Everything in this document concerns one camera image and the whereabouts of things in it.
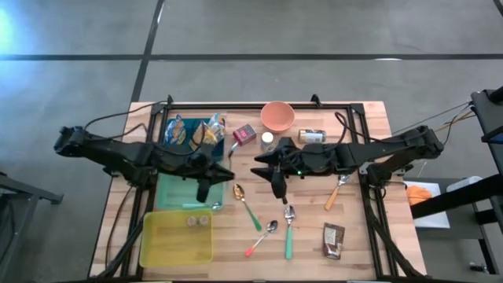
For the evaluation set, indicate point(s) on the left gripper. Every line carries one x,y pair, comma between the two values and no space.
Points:
202,169

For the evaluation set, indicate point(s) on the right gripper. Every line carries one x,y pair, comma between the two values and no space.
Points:
291,161

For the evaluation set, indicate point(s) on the all-silver metal spoon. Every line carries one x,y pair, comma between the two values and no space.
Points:
232,150

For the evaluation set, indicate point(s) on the white-lidded spice jar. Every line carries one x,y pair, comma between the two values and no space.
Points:
267,137

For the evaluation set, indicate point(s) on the yellow ramen noodle packet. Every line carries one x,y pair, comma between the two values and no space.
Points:
202,135

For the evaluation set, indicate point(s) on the small clear glass jar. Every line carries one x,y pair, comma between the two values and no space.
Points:
203,220

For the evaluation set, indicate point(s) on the blue ramen noodle packet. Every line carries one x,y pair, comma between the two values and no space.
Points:
175,131
217,123

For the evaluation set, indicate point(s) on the tan jar with white label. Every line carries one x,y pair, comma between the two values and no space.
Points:
312,137

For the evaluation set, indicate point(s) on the small brown spice jar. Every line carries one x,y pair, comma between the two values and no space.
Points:
192,221

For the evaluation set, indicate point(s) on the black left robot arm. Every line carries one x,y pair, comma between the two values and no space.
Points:
125,155

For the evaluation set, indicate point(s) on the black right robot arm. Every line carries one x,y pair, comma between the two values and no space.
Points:
385,151

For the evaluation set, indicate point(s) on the orange bowl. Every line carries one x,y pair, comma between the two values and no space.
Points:
277,116

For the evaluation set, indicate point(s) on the teal plastic bin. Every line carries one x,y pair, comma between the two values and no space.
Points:
173,194

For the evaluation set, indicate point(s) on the blue plastic bin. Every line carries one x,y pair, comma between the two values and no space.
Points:
190,126

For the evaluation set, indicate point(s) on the yellow plastic bin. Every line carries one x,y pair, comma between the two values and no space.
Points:
177,247

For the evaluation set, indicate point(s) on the brown food packet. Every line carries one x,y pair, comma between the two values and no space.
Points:
334,241

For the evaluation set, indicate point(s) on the orange object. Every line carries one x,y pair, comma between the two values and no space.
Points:
418,195

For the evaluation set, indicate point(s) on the white sheet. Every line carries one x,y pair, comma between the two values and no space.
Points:
432,220

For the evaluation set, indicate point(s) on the white plastic container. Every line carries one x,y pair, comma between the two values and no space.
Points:
463,182

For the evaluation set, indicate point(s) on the gray metal stand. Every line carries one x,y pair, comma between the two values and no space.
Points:
23,188

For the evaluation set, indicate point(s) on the black equipment cart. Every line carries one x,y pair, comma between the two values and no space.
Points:
487,114

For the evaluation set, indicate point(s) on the black cart caster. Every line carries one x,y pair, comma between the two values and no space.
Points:
477,268

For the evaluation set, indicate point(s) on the black aluminium table frame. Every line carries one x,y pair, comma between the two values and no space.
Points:
236,106

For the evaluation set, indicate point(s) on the black frame clamp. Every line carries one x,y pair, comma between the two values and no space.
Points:
315,100
169,99

